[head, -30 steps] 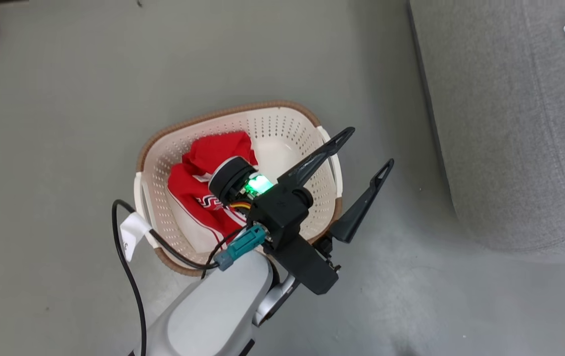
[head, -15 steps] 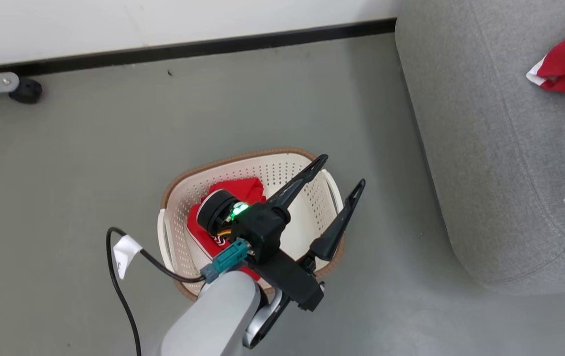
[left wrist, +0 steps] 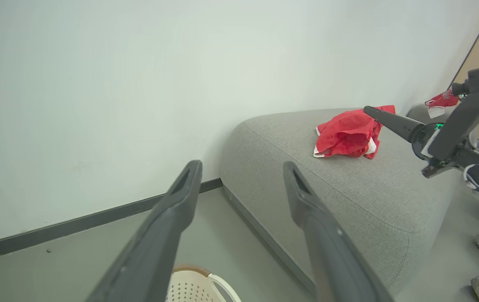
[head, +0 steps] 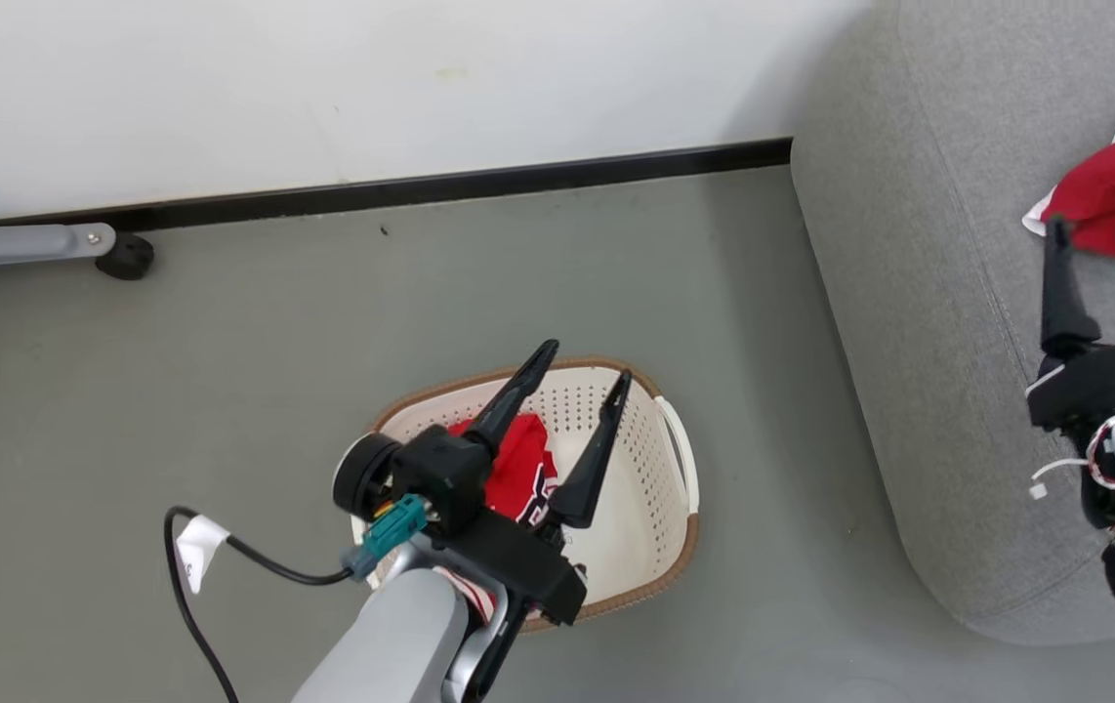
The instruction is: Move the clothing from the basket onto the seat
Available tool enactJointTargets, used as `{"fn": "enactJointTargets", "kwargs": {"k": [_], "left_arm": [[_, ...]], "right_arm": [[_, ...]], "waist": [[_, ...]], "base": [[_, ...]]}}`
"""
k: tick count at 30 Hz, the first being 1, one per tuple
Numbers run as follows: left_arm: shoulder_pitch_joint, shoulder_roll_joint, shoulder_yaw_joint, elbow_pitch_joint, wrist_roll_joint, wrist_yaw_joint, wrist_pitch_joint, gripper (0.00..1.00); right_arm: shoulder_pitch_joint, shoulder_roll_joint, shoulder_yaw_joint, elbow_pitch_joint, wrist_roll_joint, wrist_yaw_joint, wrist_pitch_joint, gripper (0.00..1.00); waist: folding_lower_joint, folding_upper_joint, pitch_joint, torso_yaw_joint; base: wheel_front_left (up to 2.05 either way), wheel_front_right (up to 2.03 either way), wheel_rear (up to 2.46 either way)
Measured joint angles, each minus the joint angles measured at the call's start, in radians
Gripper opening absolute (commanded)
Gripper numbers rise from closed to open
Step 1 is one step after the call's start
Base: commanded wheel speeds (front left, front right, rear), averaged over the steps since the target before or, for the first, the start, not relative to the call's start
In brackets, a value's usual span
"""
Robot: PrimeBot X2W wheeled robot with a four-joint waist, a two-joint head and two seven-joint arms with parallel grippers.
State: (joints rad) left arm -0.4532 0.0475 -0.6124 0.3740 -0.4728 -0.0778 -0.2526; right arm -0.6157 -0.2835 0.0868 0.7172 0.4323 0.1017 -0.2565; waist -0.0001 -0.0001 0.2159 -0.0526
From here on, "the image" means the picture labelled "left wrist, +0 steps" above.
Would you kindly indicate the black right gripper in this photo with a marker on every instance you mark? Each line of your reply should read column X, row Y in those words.
column 424, row 140

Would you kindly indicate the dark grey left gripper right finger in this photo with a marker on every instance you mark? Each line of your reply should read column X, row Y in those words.
column 327, row 251

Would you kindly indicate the black wall baseboard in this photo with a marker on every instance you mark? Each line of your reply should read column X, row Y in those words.
column 76, row 224

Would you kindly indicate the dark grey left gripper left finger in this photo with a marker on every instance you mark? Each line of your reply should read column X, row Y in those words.
column 155, row 247

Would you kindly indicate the red shorts with white trim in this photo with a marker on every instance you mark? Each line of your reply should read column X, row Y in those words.
column 342, row 134

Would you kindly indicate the small red printed garment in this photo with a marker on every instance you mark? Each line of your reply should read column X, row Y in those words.
column 445, row 100

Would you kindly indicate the grey fabric sofa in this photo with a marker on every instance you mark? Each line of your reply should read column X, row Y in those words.
column 348, row 188

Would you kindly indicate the cream perforated laundry basket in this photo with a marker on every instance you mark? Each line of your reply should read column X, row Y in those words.
column 189, row 289

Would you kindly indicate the dark grey right wrist camera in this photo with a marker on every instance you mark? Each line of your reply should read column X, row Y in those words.
column 470, row 113

